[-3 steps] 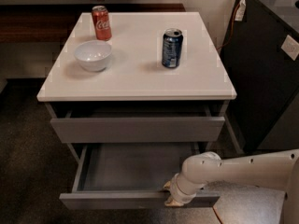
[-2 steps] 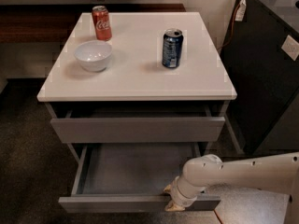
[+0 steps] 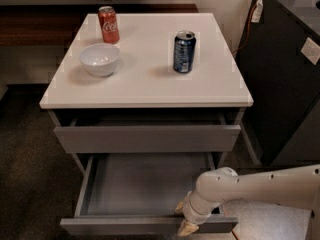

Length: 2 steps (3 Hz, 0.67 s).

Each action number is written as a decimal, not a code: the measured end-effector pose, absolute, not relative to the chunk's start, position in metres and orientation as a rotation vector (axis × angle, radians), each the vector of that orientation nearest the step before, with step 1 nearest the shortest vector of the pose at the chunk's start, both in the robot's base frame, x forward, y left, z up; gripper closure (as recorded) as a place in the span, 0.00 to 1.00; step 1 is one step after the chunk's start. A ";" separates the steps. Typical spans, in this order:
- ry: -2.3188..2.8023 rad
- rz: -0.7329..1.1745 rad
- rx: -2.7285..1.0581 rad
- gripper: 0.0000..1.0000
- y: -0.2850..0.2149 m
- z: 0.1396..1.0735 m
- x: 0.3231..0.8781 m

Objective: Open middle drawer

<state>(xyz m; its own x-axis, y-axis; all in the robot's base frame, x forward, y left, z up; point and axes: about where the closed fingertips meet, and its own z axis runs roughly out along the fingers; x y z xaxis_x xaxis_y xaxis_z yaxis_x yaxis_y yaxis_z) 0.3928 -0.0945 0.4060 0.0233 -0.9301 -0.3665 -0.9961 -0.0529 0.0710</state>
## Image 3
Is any red Coca-Cola can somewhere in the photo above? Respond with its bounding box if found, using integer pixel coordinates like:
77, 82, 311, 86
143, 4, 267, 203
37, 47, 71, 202
98, 6, 120, 44

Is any white wall outlet plate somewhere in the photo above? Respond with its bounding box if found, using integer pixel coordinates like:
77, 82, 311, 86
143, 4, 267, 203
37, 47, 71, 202
301, 38, 320, 65

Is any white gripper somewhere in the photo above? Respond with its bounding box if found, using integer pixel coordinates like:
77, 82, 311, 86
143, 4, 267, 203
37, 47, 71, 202
175, 191, 221, 237

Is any grey drawer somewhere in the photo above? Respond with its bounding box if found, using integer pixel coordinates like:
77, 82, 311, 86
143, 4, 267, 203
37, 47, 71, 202
54, 121, 241, 153
59, 152, 239, 236

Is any black cabinet at right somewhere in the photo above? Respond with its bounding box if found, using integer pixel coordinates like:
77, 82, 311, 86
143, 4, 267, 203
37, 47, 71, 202
236, 0, 320, 166

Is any dark wooden bench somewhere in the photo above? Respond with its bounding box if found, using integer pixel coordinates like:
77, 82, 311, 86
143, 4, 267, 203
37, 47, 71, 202
0, 3, 200, 47

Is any orange cable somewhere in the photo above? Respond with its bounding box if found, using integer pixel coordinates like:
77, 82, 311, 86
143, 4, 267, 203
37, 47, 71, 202
221, 0, 320, 240

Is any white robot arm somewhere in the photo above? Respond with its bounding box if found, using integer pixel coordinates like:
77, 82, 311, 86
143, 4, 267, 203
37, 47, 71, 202
175, 164, 320, 240

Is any grey top drawer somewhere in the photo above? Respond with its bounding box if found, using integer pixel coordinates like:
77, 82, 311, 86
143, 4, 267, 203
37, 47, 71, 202
54, 121, 241, 153

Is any blue soda can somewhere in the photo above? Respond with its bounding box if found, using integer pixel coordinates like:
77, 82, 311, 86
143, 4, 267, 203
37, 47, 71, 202
173, 30, 196, 73

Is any white-top grey drawer cabinet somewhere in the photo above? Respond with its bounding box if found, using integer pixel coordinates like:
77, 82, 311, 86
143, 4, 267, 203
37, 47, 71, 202
39, 12, 254, 172

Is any white cable tag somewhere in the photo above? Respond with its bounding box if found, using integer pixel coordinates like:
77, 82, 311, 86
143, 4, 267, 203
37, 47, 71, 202
251, 0, 263, 23

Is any white bowl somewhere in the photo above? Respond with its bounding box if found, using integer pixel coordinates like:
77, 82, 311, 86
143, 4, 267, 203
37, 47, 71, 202
79, 43, 120, 77

